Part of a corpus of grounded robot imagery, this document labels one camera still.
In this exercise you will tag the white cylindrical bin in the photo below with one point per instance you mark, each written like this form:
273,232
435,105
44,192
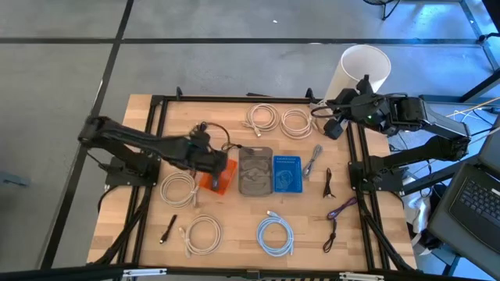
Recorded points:
365,62

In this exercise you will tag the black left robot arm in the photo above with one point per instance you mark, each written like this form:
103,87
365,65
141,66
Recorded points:
129,136

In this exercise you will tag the white plastic bag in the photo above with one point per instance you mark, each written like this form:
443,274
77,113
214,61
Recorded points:
416,212

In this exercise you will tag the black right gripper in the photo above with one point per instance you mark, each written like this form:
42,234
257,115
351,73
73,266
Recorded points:
345,105

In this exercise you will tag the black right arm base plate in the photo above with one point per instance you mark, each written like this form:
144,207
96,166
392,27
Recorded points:
390,181

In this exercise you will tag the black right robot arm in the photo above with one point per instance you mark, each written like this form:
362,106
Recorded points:
410,111

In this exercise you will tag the black rig crossbar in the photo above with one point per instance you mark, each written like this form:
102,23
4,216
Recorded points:
58,273

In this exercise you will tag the blue metal leg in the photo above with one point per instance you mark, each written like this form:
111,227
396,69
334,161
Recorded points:
452,264

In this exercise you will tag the dark grey laptop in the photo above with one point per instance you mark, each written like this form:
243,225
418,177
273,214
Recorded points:
468,210

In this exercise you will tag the silver metal bracket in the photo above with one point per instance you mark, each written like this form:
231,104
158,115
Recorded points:
361,276
144,272

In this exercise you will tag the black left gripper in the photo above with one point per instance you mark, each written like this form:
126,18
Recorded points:
207,162

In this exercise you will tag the orange plastic basket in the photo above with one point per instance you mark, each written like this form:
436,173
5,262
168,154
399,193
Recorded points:
228,171

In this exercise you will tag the black aluminium table frame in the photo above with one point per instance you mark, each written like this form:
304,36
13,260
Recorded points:
234,98

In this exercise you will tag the grey floor object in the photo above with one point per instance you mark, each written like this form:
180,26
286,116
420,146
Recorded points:
11,180

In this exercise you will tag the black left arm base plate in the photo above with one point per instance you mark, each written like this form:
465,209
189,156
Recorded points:
117,177

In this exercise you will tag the blue plastic basket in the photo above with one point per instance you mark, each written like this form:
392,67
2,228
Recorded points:
287,175

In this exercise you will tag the black pen-like adapter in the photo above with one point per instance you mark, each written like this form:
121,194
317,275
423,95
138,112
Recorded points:
168,228

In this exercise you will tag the black metal stand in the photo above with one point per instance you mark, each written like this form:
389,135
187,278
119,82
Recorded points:
437,98

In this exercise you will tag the grey plastic tray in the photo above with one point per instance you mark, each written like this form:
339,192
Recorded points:
256,183

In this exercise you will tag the dark metal bar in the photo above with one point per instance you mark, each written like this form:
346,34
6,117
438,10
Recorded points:
437,177

